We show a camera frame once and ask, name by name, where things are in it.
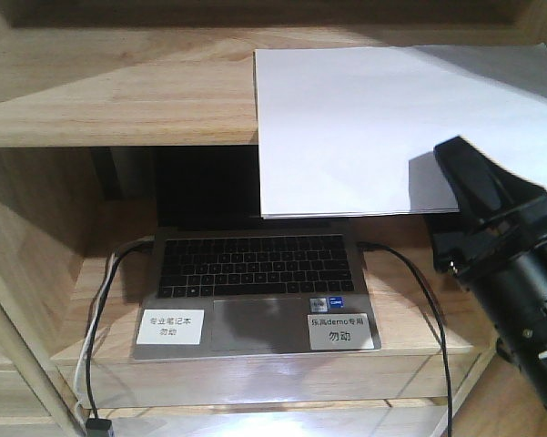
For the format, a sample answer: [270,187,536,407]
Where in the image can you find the black cable of laptop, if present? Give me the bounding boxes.
[357,240,453,437]
[85,240,153,420]

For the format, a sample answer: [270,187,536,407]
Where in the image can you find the white cable left of laptop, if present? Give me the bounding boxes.
[74,235,155,429]

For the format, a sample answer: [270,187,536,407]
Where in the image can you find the black cable left of laptop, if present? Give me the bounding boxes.
[85,240,153,420]

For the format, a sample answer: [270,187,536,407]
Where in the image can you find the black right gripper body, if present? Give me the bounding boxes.
[430,202,547,287]

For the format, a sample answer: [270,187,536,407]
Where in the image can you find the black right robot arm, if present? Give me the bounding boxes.
[427,137,547,410]

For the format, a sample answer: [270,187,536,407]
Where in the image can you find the white paper sheets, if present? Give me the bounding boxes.
[254,45,547,219]

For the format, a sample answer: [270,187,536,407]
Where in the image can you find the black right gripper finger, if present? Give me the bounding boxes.
[434,137,547,228]

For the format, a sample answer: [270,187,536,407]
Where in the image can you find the black cable right of laptop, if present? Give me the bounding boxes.
[357,240,453,437]

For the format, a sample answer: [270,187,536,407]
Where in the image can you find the grey laptop computer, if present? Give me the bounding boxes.
[133,146,381,361]

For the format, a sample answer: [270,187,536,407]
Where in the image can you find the wooden shelf unit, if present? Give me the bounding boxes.
[0,1,547,436]

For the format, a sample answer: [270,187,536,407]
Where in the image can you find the grey adapter dongle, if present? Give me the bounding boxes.
[86,418,115,437]

